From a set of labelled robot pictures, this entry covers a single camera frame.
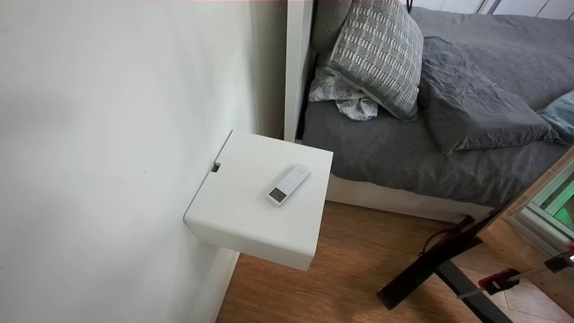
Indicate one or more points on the grey white woven patterned pillow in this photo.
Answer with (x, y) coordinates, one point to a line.
(379, 54)

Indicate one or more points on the grey upholstered headboard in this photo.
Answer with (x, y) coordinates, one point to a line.
(328, 27)

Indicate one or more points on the black camera stand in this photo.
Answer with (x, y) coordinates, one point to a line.
(431, 262)

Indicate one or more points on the white floral print pillow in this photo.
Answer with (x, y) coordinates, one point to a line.
(346, 99)

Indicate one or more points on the white remote control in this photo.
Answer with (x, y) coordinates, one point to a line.
(287, 185)

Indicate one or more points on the grey bed with duvet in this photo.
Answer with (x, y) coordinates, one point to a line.
(298, 59)

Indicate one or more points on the light blue pillow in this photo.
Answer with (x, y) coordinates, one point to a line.
(562, 113)

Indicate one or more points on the white floating nightstand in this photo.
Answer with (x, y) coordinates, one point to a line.
(257, 208)

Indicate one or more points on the red black clamp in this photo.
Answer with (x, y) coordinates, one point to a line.
(499, 280)

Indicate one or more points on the grey bed sheet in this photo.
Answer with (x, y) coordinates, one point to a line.
(382, 149)

